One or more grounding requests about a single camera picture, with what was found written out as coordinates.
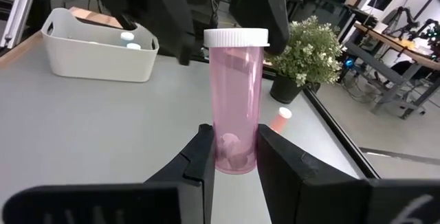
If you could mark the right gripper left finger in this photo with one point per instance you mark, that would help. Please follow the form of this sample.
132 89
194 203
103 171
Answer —
201 169

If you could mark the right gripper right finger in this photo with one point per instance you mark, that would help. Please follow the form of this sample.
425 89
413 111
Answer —
282 176

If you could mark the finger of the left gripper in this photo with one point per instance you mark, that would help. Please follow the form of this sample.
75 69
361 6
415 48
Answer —
261 7
161 7

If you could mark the blue pill bottle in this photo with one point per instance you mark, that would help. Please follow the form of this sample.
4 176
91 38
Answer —
127 35

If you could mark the small orange pill bottle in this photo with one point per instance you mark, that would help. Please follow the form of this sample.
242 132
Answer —
280 121

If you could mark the tall pink pill bottle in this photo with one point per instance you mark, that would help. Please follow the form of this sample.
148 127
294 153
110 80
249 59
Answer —
235 90

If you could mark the black background robot arm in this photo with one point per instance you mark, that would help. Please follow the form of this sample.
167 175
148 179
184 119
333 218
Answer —
429 24
404 12

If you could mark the translucent white plastic bin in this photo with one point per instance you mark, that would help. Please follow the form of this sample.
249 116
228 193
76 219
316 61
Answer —
96 62

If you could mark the green potted plant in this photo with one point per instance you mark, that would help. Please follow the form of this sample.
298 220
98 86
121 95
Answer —
309 55

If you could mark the wooden workbench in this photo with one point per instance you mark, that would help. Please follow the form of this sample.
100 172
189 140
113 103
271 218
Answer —
395 43

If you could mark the black aluminium rig frame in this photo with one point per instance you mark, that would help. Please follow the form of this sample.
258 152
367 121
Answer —
343 138

